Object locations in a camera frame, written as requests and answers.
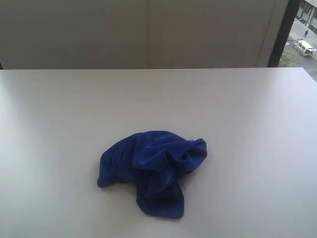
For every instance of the blue microfiber towel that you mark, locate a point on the blue microfiber towel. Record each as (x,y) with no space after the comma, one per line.
(154,161)

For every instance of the white van outside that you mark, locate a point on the white van outside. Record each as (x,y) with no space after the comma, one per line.
(304,48)

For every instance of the dark window frame post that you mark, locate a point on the dark window frame post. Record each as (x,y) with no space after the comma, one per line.
(283,33)

